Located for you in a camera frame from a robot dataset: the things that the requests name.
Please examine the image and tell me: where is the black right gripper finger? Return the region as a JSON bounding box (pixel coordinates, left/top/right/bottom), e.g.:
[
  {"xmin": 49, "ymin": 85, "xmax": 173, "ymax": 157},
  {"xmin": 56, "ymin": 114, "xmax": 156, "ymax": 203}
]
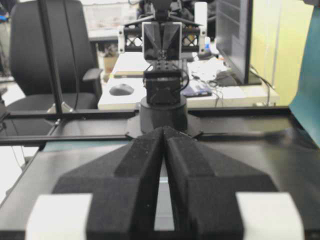
[
  {"xmin": 25, "ymin": 128, "xmax": 164, "ymax": 240},
  {"xmin": 163, "ymin": 127, "xmax": 305, "ymax": 240}
]

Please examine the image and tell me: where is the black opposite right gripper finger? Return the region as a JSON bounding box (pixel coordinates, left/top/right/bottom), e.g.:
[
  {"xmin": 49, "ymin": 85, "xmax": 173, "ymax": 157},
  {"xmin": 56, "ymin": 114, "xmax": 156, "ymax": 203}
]
[
  {"xmin": 144, "ymin": 24, "xmax": 162, "ymax": 58},
  {"xmin": 162, "ymin": 24, "xmax": 180, "ymax": 58}
]

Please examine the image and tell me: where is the white-framed opposite gripper body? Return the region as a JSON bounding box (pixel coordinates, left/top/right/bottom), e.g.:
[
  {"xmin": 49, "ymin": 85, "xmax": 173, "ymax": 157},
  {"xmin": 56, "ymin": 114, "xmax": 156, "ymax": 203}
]
[{"xmin": 117, "ymin": 20, "xmax": 207, "ymax": 61}]

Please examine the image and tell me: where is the black robot arm with base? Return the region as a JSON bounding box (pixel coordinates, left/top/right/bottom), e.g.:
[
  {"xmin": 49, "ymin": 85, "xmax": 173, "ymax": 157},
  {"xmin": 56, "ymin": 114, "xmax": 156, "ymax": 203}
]
[{"xmin": 139, "ymin": 60, "xmax": 188, "ymax": 133}]

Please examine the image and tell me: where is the black computer monitor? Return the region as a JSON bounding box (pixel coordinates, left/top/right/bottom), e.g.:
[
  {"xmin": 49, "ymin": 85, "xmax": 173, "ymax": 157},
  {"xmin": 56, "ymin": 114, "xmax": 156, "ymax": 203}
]
[{"xmin": 215, "ymin": 0, "xmax": 262, "ymax": 86}]

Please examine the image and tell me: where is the cardboard box under desk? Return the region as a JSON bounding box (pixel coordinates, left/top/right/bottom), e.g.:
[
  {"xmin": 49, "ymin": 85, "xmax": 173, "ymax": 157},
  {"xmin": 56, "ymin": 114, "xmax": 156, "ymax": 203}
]
[{"xmin": 103, "ymin": 55, "xmax": 118, "ymax": 74}]

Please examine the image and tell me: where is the dark blue notebook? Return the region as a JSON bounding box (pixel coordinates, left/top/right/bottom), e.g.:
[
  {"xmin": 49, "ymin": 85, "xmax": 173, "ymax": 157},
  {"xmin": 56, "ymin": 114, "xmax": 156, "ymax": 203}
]
[{"xmin": 181, "ymin": 81, "xmax": 212, "ymax": 98}]

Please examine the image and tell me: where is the white desk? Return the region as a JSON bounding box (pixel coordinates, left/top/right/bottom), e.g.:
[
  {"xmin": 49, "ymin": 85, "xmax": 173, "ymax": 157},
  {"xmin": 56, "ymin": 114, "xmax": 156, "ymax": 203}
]
[{"xmin": 97, "ymin": 51, "xmax": 280, "ymax": 111}]

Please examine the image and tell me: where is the grey computer mouse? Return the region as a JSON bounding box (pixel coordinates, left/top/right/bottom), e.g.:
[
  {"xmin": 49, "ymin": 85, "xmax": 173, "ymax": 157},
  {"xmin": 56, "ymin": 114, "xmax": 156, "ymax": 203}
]
[{"xmin": 109, "ymin": 83, "xmax": 134, "ymax": 96}]

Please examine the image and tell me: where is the black office chair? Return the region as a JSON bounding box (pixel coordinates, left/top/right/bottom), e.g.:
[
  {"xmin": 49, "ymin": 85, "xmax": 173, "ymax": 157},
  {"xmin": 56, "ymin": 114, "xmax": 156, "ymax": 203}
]
[{"xmin": 7, "ymin": 0, "xmax": 101, "ymax": 111}]

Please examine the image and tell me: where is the teal backdrop sheet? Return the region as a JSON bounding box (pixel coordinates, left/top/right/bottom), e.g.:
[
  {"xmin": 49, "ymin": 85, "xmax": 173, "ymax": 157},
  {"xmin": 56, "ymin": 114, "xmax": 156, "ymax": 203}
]
[{"xmin": 289, "ymin": 5, "xmax": 320, "ymax": 145}]

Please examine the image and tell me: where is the black cable on desk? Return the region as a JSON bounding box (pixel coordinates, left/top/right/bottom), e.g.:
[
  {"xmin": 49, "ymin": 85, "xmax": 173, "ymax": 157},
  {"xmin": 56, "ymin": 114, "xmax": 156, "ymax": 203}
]
[{"xmin": 192, "ymin": 72, "xmax": 241, "ymax": 107}]

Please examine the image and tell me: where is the black mounting rail frame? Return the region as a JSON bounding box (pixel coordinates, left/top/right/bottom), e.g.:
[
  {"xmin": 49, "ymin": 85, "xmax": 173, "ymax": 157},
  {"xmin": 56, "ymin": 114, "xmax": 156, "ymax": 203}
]
[{"xmin": 0, "ymin": 107, "xmax": 302, "ymax": 147}]

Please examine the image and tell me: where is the black vertical frame post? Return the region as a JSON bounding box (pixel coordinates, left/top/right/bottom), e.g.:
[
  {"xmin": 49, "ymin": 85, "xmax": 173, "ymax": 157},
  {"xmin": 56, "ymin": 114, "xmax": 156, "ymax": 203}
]
[{"xmin": 37, "ymin": 0, "xmax": 63, "ymax": 114}]

